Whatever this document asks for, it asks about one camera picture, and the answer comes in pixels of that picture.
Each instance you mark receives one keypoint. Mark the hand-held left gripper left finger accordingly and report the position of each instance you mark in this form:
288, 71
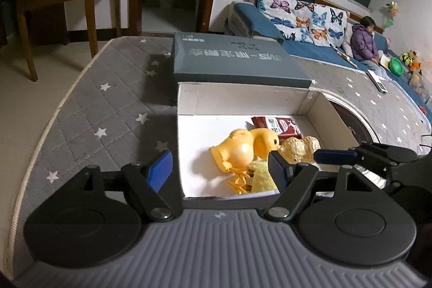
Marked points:
160, 170

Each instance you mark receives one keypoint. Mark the yellow duck toy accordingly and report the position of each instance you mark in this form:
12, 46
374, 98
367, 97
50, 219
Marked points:
243, 149

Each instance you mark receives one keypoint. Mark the red snack packet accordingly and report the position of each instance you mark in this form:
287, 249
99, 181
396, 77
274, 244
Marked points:
283, 126

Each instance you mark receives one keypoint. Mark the butterfly print blanket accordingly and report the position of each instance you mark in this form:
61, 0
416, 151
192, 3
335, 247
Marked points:
303, 18

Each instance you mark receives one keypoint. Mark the grey star-patterned desktop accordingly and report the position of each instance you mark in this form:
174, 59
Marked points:
101, 105

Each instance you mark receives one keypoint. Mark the bear print toy box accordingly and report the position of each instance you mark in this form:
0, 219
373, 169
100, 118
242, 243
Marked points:
418, 85

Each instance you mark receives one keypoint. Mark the black round induction cooker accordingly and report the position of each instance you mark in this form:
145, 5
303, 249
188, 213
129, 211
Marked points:
354, 126

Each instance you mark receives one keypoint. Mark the white flat device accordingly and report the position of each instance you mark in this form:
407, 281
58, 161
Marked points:
378, 81

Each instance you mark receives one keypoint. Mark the pale yellow plush toy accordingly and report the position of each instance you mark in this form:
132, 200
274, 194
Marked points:
261, 178

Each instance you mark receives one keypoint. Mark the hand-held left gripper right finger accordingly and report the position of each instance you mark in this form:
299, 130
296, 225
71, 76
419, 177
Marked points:
278, 170

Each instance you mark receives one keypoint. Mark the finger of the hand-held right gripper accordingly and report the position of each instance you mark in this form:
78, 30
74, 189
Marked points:
334, 155

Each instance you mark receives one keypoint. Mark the stuffed bear toy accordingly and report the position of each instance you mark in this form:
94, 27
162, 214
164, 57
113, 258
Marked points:
408, 58

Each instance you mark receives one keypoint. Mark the grey box lid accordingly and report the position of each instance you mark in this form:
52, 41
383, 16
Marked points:
236, 62

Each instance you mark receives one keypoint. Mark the colourful pinwheel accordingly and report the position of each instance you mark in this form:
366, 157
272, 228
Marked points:
392, 8

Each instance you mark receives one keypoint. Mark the white cardboard box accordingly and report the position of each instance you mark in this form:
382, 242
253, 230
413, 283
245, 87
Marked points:
202, 146

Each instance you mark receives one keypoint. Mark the open picture book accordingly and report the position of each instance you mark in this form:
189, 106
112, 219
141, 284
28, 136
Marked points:
385, 61

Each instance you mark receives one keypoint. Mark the beige peanut toy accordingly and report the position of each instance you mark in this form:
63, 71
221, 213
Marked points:
297, 146

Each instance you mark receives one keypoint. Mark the blue sofa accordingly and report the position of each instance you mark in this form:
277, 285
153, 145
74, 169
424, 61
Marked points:
249, 14

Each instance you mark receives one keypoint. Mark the green plastic bowl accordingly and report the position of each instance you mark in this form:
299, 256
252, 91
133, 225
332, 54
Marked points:
395, 66

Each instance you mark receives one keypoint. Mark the orange plush toy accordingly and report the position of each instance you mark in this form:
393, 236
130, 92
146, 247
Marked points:
415, 66

